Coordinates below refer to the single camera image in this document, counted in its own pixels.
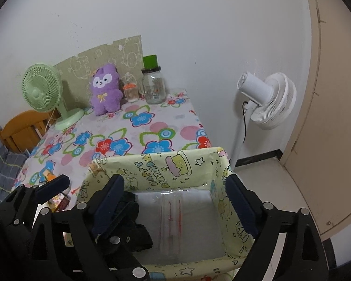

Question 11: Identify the cotton swab jar orange lid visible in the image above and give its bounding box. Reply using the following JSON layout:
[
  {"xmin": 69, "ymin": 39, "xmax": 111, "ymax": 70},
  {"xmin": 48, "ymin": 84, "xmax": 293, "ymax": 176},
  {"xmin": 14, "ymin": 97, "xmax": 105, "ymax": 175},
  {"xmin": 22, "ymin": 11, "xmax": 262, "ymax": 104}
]
[{"xmin": 123, "ymin": 82, "xmax": 139, "ymax": 103}]

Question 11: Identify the yellow printed storage box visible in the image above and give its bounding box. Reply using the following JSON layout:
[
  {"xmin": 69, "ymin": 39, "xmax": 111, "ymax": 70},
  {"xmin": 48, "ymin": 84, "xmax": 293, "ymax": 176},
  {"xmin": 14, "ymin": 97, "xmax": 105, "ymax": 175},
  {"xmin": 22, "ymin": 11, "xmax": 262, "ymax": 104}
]
[{"xmin": 76, "ymin": 146, "xmax": 257, "ymax": 281}]

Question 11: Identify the dark grey drawstring pouch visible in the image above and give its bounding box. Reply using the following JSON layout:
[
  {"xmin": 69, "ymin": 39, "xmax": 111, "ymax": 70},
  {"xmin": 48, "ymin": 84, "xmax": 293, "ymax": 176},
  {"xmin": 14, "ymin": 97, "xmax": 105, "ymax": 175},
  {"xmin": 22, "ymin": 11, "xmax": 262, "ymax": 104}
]
[{"xmin": 129, "ymin": 208, "xmax": 154, "ymax": 252}]

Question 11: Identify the green printed wall board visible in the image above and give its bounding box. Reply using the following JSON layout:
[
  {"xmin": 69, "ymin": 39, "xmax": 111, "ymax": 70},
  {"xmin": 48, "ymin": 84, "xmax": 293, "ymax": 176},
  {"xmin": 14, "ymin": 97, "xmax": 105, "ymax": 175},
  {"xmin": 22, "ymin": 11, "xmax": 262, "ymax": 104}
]
[{"xmin": 54, "ymin": 34, "xmax": 143, "ymax": 109}]

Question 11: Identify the purple plush toy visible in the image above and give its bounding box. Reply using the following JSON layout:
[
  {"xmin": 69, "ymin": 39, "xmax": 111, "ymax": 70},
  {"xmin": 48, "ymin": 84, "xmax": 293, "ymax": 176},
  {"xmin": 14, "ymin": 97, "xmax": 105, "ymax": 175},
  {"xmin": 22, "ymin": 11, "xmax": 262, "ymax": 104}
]
[{"xmin": 89, "ymin": 63, "xmax": 123, "ymax": 117}]

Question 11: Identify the white standing fan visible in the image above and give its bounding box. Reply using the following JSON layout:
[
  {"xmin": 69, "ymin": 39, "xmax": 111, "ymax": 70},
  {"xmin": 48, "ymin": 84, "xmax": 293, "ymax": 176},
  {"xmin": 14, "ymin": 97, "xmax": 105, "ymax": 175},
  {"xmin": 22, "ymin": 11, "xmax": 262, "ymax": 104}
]
[{"xmin": 230, "ymin": 71, "xmax": 297, "ymax": 167}]

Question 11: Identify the green desk fan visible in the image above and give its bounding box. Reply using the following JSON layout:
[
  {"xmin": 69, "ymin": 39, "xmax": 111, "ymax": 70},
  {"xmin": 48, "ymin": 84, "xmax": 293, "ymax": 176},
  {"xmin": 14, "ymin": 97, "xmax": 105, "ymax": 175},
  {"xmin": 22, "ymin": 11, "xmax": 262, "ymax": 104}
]
[{"xmin": 21, "ymin": 62, "xmax": 85, "ymax": 131}]

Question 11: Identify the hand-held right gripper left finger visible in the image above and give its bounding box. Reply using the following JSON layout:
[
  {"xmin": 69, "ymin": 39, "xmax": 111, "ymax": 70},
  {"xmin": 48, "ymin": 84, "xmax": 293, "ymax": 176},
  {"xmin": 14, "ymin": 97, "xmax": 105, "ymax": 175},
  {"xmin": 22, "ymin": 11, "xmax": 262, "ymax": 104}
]
[{"xmin": 32, "ymin": 174, "xmax": 150, "ymax": 281}]

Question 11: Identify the clear plastic bag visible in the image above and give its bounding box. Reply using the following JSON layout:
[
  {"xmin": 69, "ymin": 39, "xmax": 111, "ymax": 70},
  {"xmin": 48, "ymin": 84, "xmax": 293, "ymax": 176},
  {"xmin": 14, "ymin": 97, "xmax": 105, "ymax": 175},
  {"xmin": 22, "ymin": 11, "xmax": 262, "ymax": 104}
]
[{"xmin": 132, "ymin": 187, "xmax": 226, "ymax": 265}]

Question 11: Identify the black fan cable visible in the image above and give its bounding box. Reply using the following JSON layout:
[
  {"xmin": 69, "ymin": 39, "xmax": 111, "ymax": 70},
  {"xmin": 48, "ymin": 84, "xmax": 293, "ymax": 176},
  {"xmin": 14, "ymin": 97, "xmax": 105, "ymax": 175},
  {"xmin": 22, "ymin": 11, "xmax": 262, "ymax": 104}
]
[{"xmin": 242, "ymin": 101, "xmax": 251, "ymax": 144}]

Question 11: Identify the white fan cord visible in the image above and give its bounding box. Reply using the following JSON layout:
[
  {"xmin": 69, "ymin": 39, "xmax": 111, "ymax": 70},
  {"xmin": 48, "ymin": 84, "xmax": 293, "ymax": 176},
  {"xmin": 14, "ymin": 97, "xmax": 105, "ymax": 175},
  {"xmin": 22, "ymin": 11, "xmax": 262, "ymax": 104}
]
[{"xmin": 45, "ymin": 110, "xmax": 55, "ymax": 133}]

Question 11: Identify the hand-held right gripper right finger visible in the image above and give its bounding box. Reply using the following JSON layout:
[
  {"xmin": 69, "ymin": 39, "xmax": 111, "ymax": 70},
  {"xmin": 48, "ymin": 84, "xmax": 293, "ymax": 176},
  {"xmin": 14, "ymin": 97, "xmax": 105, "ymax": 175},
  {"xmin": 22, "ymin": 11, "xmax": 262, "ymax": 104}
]
[{"xmin": 225, "ymin": 174, "xmax": 330, "ymax": 281}]

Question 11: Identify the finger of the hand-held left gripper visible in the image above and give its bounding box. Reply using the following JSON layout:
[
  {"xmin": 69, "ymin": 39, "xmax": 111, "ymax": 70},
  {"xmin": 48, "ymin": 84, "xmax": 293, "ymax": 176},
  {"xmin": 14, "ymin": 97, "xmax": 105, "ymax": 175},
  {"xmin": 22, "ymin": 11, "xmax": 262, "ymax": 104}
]
[
  {"xmin": 35, "ymin": 174, "xmax": 71, "ymax": 205},
  {"xmin": 101, "ymin": 200, "xmax": 140, "ymax": 250}
]

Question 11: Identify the grey plaid bedding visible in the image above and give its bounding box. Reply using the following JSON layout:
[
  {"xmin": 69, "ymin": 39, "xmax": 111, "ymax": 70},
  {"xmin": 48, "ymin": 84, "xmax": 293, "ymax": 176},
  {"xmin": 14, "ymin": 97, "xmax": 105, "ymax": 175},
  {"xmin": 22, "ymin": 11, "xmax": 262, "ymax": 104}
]
[{"xmin": 0, "ymin": 146, "xmax": 28, "ymax": 202}]

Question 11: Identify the glass mug jar green lid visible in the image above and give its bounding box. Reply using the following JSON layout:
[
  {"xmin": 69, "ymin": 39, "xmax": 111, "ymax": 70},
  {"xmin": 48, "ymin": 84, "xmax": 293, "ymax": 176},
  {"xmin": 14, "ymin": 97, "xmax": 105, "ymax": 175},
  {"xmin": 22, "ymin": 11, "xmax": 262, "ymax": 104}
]
[{"xmin": 138, "ymin": 54, "xmax": 167, "ymax": 105}]

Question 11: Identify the beige door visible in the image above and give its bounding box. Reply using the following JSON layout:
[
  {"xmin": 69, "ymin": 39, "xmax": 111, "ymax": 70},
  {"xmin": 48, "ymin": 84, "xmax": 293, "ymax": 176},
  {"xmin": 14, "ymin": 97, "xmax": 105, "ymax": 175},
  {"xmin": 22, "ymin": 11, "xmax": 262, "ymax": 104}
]
[{"xmin": 282, "ymin": 0, "xmax": 351, "ymax": 240}]

